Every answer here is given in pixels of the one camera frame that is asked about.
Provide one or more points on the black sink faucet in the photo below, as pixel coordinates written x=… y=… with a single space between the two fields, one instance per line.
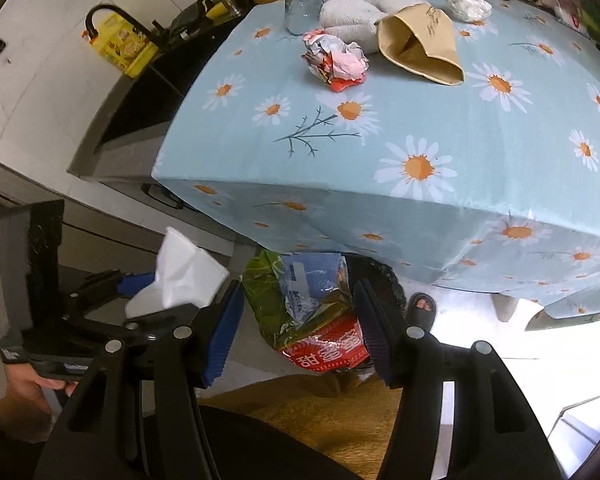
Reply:
x=158 y=35

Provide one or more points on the black lined trash bin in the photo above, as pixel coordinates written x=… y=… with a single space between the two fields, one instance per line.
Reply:
x=387 y=289

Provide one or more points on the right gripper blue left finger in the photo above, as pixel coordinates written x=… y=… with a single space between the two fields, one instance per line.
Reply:
x=227 y=316

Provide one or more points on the person's left hand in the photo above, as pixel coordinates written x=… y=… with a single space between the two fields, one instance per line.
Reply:
x=25 y=385

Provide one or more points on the daisy print blue tablecloth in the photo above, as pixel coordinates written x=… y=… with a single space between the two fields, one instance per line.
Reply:
x=492 y=185

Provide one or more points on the red white wrapper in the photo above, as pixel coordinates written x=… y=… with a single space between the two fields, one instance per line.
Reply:
x=337 y=64

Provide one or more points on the black sink basin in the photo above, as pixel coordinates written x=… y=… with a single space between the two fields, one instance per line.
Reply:
x=156 y=95

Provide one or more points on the white tissue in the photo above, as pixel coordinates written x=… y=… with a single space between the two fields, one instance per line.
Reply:
x=185 y=274
x=469 y=11

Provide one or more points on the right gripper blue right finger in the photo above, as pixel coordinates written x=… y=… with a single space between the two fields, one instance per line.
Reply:
x=376 y=340

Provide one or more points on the yellow cooking oil jug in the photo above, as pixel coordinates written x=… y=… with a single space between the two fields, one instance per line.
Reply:
x=130 y=51

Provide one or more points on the person's right sandaled foot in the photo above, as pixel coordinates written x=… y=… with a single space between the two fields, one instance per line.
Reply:
x=421 y=311

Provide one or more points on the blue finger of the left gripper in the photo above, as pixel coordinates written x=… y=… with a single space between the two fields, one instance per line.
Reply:
x=132 y=284

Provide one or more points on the black yellow item by sink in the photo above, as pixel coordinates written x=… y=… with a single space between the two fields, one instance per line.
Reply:
x=197 y=15

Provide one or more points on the green red snack wrapper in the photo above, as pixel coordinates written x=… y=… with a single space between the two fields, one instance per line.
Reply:
x=302 y=303

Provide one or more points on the white cloth front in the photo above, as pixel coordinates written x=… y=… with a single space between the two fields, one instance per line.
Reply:
x=352 y=21

